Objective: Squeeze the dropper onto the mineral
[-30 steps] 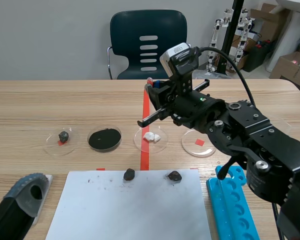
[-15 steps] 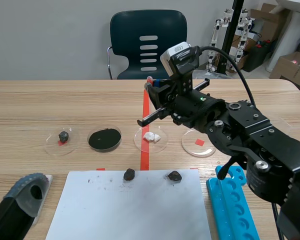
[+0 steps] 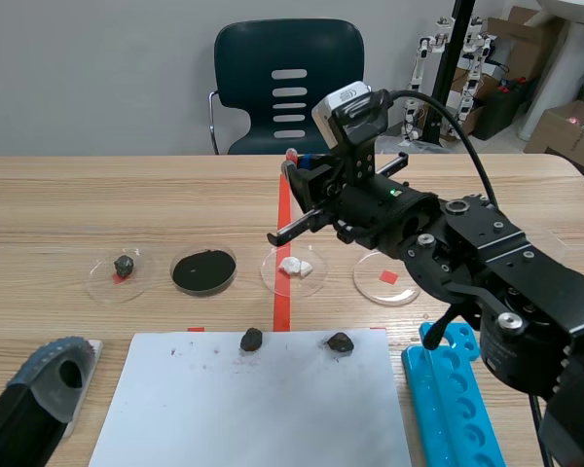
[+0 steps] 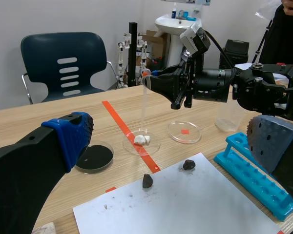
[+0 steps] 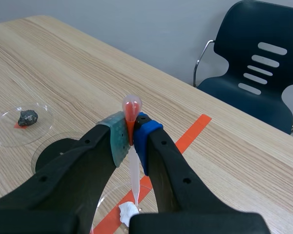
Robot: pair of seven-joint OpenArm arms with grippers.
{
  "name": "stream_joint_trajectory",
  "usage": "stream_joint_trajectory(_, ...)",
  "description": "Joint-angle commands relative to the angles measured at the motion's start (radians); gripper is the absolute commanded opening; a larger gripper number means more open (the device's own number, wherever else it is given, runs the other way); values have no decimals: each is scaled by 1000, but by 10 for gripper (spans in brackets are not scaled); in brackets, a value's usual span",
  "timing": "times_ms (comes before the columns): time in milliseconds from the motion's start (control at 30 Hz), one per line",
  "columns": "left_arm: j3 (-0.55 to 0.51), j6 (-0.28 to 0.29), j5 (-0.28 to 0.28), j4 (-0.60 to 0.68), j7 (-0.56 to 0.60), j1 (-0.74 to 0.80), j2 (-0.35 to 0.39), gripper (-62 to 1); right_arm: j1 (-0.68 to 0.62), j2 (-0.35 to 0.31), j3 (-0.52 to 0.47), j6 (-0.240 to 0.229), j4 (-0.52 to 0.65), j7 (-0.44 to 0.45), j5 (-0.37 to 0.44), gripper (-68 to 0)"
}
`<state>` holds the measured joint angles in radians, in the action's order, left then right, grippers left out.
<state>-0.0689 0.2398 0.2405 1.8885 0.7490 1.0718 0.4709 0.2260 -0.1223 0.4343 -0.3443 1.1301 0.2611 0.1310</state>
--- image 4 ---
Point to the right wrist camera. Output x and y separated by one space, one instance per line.
194 39

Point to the white mineral lump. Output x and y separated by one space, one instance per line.
147 140
138 139

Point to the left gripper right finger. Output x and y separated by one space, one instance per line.
280 146

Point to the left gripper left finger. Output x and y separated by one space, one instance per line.
22 175

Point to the white sheet of paper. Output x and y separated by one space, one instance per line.
180 207

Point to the person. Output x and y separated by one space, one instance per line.
285 36

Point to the small dark stone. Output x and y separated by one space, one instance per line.
189 165
147 181

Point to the glass dish with black powder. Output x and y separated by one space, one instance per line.
97 158

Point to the black bag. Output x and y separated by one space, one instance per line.
235 52

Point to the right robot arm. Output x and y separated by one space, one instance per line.
263 90

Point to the white wash basin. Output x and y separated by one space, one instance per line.
173 24

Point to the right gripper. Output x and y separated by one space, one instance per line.
210 83

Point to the turquoise rack with round holes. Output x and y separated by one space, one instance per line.
254 175

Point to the clear glass dish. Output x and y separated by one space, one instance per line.
142 150
184 136

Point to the dark blue chair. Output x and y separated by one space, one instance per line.
63 51

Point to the brown cardboard box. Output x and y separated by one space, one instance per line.
157 45

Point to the black upright post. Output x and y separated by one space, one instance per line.
133 53

